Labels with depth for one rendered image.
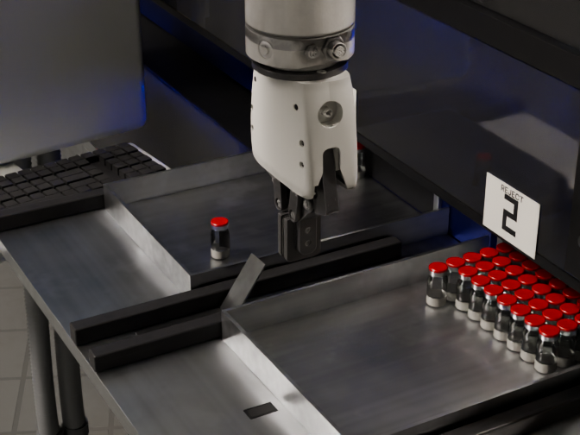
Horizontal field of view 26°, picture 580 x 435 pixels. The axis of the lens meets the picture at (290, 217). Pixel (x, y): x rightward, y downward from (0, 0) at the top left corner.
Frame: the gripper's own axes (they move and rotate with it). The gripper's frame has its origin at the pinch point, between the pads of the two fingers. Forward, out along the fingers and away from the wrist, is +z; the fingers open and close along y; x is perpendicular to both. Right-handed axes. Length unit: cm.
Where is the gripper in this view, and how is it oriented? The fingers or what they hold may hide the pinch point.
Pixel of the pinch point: (299, 233)
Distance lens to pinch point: 104.4
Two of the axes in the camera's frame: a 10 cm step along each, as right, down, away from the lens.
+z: 0.0, 8.9, 4.6
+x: -8.8, 2.2, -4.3
